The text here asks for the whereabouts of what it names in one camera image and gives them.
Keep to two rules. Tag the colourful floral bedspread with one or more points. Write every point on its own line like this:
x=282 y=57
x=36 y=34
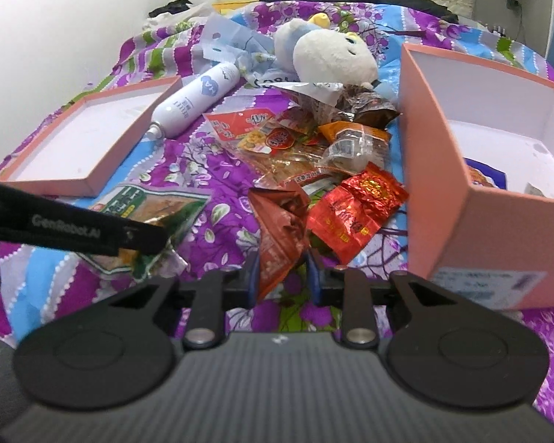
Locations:
x=42 y=285

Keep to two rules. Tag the green clear snack bag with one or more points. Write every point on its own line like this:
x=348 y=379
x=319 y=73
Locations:
x=171 y=208

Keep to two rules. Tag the white blue plush duck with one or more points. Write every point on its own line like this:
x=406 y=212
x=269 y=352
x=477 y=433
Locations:
x=318 y=54

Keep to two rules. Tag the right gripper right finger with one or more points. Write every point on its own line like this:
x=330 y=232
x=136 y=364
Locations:
x=351 y=291

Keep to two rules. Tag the dark brown snack wrapper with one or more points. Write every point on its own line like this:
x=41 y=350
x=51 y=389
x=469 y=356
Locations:
x=365 y=106

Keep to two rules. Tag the pink box lid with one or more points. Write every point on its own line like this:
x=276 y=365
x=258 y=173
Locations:
x=78 y=153

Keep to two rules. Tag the red orange snack packet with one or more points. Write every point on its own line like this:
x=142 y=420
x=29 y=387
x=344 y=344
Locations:
x=231 y=127

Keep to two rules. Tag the red tea packet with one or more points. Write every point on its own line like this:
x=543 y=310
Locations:
x=341 y=222

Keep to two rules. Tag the blue snack packet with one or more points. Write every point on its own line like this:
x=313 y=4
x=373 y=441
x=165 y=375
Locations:
x=485 y=175

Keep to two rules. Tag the white spray bottle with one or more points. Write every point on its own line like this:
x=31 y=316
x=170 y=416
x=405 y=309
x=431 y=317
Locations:
x=173 y=116

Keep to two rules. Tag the yellow translucent snack packet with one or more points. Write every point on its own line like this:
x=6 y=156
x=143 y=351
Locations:
x=287 y=147

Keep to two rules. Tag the orange clear snack packet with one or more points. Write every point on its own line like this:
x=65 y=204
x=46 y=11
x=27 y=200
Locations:
x=351 y=146

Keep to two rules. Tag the light blue wrapping paper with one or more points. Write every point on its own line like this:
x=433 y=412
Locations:
x=226 y=41

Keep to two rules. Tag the pink cardboard box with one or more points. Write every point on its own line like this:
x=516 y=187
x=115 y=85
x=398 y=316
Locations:
x=478 y=157

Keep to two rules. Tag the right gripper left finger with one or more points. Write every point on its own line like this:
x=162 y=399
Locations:
x=209 y=298

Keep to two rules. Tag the shiny red foil packet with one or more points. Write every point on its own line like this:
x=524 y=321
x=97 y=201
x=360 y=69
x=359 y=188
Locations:
x=378 y=191

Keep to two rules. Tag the brown red snack packet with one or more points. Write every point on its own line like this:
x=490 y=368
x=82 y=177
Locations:
x=282 y=216

